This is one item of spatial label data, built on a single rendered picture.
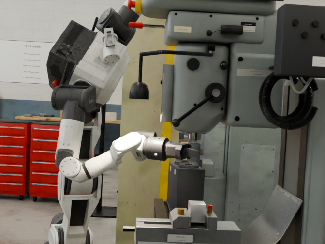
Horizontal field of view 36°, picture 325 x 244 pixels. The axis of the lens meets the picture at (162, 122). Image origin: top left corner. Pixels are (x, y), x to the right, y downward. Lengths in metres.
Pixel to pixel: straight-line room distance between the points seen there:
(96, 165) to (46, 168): 4.63
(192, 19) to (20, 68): 9.51
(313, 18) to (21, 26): 9.90
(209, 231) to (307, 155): 0.43
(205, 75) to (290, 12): 0.39
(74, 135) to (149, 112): 1.67
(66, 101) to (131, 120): 1.62
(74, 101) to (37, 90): 9.08
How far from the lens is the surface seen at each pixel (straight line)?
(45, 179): 6.55
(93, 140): 2.40
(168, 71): 1.83
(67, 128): 1.96
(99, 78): 2.05
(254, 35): 1.78
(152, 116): 3.57
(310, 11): 1.58
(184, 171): 2.17
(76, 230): 2.56
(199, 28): 1.75
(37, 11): 11.19
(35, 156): 6.55
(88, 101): 1.98
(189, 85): 1.76
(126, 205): 3.65
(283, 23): 1.55
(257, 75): 1.77
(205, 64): 1.76
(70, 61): 2.07
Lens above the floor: 1.44
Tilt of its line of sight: 3 degrees down
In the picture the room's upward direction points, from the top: 3 degrees clockwise
